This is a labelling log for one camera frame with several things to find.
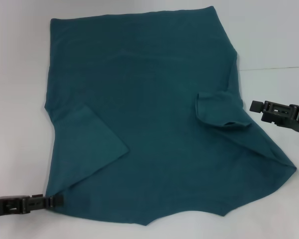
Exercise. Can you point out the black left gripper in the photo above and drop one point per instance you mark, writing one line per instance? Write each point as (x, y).
(5, 204)

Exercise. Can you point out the blue-green t-shirt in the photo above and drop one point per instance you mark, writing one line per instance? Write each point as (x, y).
(144, 112)

